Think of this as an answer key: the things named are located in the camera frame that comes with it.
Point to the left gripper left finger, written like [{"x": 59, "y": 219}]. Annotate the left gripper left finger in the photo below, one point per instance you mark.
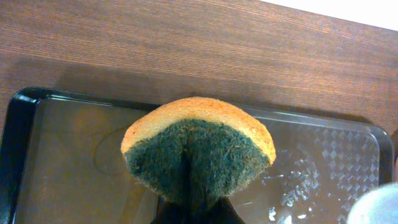
[{"x": 169, "y": 213}]

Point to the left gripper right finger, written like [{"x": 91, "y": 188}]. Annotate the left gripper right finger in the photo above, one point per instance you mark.
[{"x": 222, "y": 212}]

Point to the green yellow sponge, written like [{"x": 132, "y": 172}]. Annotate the green yellow sponge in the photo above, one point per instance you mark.
[{"x": 194, "y": 151}]

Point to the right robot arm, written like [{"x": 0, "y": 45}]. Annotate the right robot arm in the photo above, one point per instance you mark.
[{"x": 378, "y": 206}]

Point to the black rectangular tray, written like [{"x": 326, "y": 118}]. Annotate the black rectangular tray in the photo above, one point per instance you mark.
[{"x": 61, "y": 163}]

